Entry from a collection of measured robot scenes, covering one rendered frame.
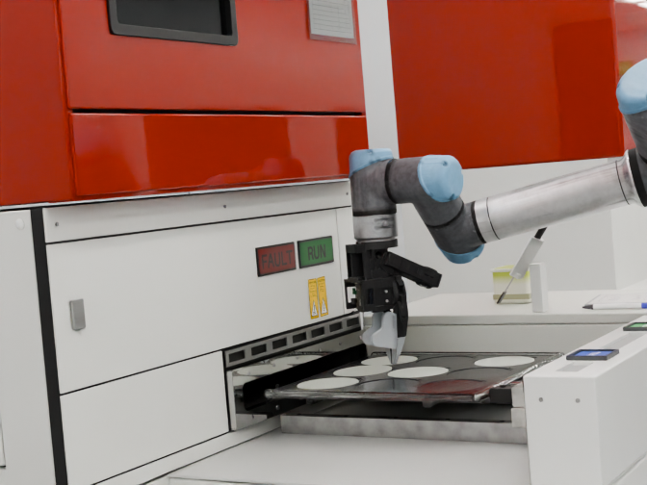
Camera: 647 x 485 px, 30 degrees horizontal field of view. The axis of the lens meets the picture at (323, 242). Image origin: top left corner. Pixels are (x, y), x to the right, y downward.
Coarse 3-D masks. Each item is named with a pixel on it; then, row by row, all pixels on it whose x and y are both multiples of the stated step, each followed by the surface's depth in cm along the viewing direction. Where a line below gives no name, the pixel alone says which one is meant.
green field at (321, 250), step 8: (320, 240) 214; (328, 240) 217; (304, 248) 209; (312, 248) 212; (320, 248) 214; (328, 248) 216; (304, 256) 209; (312, 256) 211; (320, 256) 214; (328, 256) 216; (304, 264) 209
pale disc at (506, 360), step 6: (480, 360) 204; (486, 360) 204; (492, 360) 203; (498, 360) 203; (504, 360) 202; (510, 360) 202; (516, 360) 201; (522, 360) 201; (528, 360) 200; (486, 366) 198; (492, 366) 197; (498, 366) 197
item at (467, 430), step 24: (288, 432) 196; (312, 432) 193; (336, 432) 191; (360, 432) 189; (384, 432) 187; (408, 432) 184; (432, 432) 182; (456, 432) 180; (480, 432) 178; (504, 432) 177
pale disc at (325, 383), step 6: (324, 378) 198; (330, 378) 198; (336, 378) 197; (342, 378) 197; (348, 378) 196; (300, 384) 195; (306, 384) 194; (312, 384) 194; (318, 384) 193; (324, 384) 193; (330, 384) 192; (336, 384) 192; (342, 384) 191; (348, 384) 191
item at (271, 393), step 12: (276, 396) 189; (288, 396) 188; (300, 396) 187; (312, 396) 186; (324, 396) 185; (336, 396) 184; (348, 396) 183; (360, 396) 182; (372, 396) 181; (384, 396) 179; (396, 396) 178; (408, 396) 177; (420, 396) 176; (432, 396) 175; (444, 396) 175; (456, 396) 174; (468, 396) 173
